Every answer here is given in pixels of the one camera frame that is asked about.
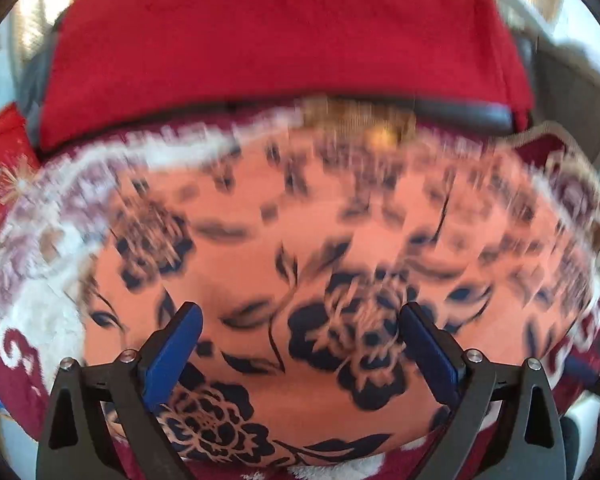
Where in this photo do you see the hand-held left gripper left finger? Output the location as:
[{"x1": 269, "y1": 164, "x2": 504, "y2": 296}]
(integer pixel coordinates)
[{"x1": 36, "y1": 301, "x2": 204, "y2": 480}]

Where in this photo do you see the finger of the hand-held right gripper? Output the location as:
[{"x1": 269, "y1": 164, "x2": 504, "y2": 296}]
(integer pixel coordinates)
[{"x1": 565, "y1": 355, "x2": 600, "y2": 397}]

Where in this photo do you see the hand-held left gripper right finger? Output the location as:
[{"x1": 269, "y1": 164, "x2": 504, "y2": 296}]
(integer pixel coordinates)
[{"x1": 399, "y1": 301, "x2": 567, "y2": 480}]

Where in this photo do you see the orange floral shirt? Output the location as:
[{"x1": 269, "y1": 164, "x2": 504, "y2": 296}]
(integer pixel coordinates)
[{"x1": 82, "y1": 110, "x2": 600, "y2": 467}]

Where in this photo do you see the burgundy white floral sofa cover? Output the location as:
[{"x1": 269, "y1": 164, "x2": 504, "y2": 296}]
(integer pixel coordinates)
[{"x1": 0, "y1": 110, "x2": 600, "y2": 480}]

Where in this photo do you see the black leather sofa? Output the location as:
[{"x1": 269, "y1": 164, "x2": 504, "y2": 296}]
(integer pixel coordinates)
[{"x1": 16, "y1": 25, "x2": 537, "y2": 136}]

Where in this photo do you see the red snack box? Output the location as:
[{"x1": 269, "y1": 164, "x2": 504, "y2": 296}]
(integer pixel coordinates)
[{"x1": 0, "y1": 101, "x2": 45, "y2": 243}]

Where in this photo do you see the wooden crib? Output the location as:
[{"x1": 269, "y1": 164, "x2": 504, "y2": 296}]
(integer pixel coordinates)
[{"x1": 527, "y1": 30, "x2": 600, "y2": 183}]

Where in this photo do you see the red blanket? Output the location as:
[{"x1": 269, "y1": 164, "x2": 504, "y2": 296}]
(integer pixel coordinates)
[{"x1": 37, "y1": 0, "x2": 537, "y2": 155}]

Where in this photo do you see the dotted beige curtain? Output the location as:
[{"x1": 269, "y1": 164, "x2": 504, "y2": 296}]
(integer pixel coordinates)
[{"x1": 7, "y1": 0, "x2": 567, "y2": 68}]

